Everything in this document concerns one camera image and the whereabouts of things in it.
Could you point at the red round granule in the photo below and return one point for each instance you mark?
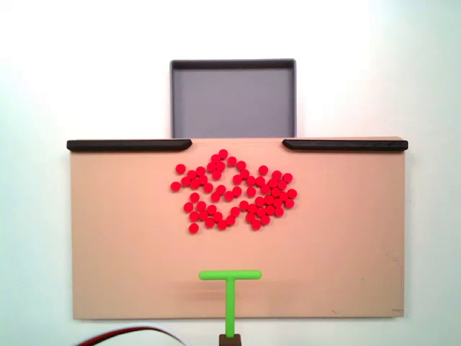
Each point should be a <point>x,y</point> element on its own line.
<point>209,222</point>
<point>191,175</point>
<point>256,224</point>
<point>222,225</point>
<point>287,177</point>
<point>194,183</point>
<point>260,201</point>
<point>203,215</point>
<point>275,192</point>
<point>261,211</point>
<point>188,207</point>
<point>282,185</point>
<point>193,228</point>
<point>292,193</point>
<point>223,153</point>
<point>211,209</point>
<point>251,191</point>
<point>232,160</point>
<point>265,189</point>
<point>202,179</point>
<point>269,209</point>
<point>250,180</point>
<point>208,187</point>
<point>175,186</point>
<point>241,165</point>
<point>200,171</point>
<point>250,217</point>
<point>228,195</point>
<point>260,181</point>
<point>180,168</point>
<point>217,174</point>
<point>237,179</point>
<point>263,169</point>
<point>185,181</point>
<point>243,205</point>
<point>289,203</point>
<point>272,183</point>
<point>284,196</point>
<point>211,166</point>
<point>235,211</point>
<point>194,197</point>
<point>220,166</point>
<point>230,220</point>
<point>277,202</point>
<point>265,219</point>
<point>236,191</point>
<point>217,216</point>
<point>194,216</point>
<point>215,158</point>
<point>201,206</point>
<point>220,189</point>
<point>269,199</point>
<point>252,208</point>
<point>215,197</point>
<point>278,211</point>
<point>276,175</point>
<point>244,173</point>

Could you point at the green T-shaped pusher tool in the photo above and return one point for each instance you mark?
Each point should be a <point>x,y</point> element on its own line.
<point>230,306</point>

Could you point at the grey square container tray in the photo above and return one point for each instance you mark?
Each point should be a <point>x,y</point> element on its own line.
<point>234,101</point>

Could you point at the beige rectangular board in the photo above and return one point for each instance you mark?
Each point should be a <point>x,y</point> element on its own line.
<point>324,252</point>

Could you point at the brown tool holder block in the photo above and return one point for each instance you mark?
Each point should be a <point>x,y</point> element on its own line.
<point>230,341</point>

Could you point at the black guide rail bar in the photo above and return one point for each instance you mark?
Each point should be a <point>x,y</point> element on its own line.
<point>126,145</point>
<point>345,145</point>

